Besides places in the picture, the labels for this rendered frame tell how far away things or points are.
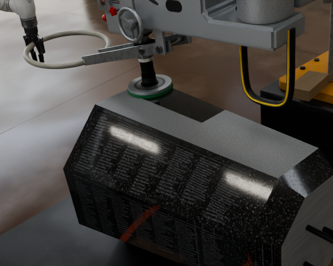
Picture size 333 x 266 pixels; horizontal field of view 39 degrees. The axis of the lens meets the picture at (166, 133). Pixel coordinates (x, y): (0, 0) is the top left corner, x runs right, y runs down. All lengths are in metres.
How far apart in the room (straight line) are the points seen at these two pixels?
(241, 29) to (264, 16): 0.09
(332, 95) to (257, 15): 0.70
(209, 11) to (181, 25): 0.14
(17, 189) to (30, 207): 0.26
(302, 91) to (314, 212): 0.64
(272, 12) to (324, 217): 0.72
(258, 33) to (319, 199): 0.59
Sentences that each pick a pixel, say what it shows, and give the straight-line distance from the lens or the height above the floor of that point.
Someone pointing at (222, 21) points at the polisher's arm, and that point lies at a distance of 1.69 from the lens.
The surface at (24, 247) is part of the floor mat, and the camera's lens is 2.77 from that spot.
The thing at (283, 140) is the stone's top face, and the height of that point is 0.82.
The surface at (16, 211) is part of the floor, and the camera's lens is 3.09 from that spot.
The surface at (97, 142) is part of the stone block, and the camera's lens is 2.10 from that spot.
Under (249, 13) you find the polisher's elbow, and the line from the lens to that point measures 1.60.
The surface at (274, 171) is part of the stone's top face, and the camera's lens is 1.58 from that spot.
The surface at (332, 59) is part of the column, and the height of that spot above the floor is 0.89.
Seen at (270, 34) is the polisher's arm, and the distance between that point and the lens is 1.57.
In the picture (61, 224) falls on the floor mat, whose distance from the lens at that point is 2.83.
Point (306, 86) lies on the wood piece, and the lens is 2.12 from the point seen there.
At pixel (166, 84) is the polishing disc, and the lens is 2.20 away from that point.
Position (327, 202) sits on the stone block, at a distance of 1.71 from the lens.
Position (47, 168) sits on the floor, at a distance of 3.41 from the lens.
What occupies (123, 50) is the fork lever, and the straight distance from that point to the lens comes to 2.20.
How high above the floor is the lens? 1.73
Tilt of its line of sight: 30 degrees down
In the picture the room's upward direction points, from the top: 8 degrees counter-clockwise
